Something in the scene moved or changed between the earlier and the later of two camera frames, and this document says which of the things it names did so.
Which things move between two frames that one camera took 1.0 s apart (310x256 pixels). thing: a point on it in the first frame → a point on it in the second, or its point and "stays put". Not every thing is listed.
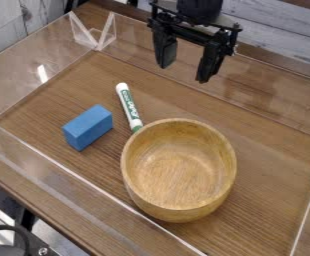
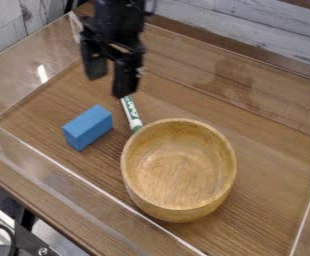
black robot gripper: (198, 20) → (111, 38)
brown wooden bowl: (178, 166) stays put
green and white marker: (128, 106) stays put
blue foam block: (88, 126) stays put
